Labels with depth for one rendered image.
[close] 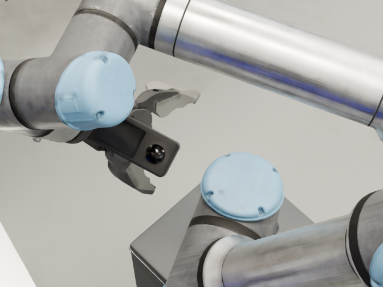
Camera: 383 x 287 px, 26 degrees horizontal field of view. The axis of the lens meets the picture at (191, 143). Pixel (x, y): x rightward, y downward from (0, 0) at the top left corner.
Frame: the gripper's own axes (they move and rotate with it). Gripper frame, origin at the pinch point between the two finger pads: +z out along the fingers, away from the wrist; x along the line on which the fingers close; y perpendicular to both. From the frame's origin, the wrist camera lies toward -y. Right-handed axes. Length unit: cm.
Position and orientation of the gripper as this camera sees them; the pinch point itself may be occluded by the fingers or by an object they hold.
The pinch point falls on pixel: (180, 146)
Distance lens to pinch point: 112.3
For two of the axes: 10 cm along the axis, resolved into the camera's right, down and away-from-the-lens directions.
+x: -4.3, 9.0, 1.3
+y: -7.0, -4.2, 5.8
